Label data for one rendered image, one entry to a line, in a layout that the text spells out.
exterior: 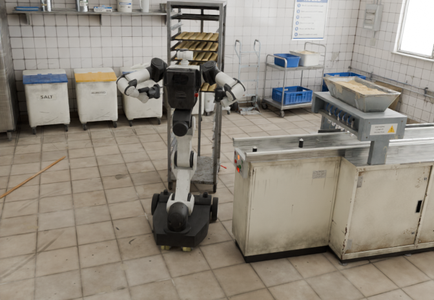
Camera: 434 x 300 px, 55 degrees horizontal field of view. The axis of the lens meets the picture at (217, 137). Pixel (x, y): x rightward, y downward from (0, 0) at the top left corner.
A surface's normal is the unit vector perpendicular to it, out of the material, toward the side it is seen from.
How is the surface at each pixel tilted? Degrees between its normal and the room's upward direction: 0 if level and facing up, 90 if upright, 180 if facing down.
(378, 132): 90
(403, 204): 90
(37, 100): 92
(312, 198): 90
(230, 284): 0
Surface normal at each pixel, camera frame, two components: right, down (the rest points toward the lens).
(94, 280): 0.04, -0.94
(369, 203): 0.25, 0.34
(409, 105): -0.94, 0.09
